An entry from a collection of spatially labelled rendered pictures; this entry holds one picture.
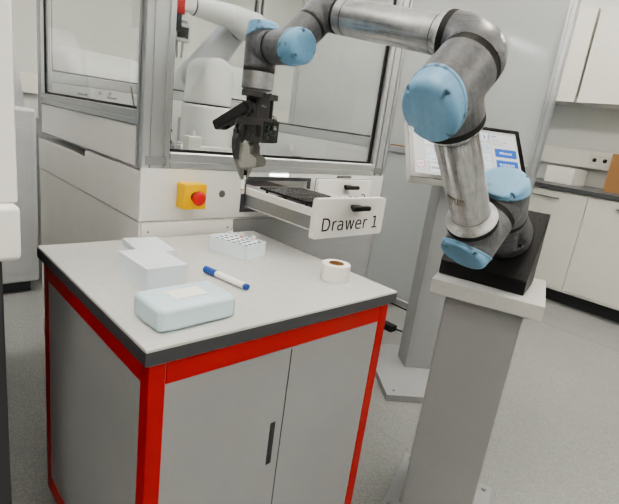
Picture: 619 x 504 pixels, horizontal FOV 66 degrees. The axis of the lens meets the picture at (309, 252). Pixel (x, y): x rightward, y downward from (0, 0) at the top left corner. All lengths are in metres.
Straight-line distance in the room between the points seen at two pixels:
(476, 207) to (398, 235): 2.23
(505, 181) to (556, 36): 1.77
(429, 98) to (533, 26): 2.16
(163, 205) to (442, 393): 0.95
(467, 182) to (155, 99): 0.80
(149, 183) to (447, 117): 0.81
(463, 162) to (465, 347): 0.60
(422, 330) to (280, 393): 1.43
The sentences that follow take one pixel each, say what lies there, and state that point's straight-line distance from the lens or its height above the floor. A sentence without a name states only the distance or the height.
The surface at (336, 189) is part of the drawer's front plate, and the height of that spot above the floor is 0.89.
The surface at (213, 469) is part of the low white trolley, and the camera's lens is 0.99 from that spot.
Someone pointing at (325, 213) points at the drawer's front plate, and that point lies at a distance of 1.27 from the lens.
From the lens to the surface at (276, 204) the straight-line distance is 1.39.
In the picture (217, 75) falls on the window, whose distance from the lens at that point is 1.44.
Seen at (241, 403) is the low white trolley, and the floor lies 0.59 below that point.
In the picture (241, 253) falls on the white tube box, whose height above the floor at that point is 0.78.
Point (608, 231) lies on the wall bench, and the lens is 4.05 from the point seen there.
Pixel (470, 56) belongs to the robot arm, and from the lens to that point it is 0.88.
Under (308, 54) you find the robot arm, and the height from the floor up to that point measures 1.25.
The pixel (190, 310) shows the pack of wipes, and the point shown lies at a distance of 0.81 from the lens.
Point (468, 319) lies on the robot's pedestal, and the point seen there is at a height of 0.66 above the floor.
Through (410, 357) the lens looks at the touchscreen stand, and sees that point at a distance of 2.39.
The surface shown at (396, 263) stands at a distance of 3.29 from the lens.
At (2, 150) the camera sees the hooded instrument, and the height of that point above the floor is 1.00.
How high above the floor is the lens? 1.12
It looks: 15 degrees down
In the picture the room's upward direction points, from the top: 8 degrees clockwise
